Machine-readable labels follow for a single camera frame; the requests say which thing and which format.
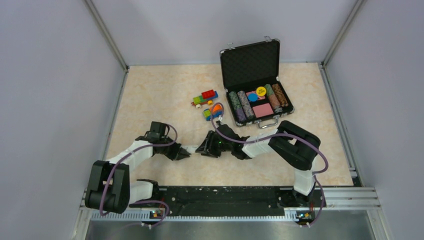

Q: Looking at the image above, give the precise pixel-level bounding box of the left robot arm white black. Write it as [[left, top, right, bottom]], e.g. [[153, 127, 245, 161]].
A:
[[84, 121, 191, 216]]

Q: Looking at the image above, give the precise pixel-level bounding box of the pink card deck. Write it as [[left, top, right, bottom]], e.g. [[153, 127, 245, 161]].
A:
[[252, 103, 274, 118]]

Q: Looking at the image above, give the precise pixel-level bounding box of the red blue brick truck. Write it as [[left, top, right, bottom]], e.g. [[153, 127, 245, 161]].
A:
[[191, 89, 219, 109]]

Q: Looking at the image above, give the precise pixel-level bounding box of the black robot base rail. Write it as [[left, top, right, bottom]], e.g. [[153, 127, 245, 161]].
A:
[[129, 186, 327, 224]]

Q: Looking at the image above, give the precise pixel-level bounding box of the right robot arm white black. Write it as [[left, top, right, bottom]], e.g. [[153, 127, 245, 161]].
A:
[[195, 120, 324, 206]]

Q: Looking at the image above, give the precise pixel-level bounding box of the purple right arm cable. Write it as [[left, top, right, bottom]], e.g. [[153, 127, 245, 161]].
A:
[[210, 102, 330, 228]]

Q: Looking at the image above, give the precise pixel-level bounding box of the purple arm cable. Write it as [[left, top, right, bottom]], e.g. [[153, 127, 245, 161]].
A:
[[98, 123, 179, 218], [210, 102, 330, 228]]

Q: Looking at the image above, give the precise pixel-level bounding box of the orange blue toy car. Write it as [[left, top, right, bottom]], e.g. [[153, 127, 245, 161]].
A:
[[202, 104, 223, 121]]

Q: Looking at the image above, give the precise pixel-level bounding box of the blue purple chip stack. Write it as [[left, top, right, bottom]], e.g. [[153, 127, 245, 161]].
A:
[[237, 90, 255, 120]]

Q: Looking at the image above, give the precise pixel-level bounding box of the green purple chip stack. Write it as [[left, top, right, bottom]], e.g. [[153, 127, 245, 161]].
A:
[[229, 91, 247, 123]]

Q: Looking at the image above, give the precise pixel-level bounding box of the blue poker chip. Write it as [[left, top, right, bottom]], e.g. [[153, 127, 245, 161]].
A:
[[247, 92, 259, 103]]

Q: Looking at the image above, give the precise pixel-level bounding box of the black poker chip case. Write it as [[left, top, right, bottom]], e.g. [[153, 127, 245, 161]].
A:
[[219, 36, 295, 128]]

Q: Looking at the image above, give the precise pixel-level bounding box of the brown orange chip stack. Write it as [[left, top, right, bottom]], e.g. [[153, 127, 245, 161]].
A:
[[272, 84, 289, 107]]

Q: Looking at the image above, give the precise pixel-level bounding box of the yellow dealer button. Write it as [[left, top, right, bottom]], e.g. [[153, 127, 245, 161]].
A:
[[255, 86, 267, 98]]

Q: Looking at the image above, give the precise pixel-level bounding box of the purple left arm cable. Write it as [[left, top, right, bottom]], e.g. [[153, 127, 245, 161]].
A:
[[98, 123, 179, 218]]

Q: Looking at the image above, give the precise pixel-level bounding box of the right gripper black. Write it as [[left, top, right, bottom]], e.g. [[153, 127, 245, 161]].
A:
[[196, 130, 234, 158]]

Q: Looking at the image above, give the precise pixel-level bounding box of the white remote control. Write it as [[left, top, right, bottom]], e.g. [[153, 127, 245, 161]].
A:
[[182, 145, 199, 154]]

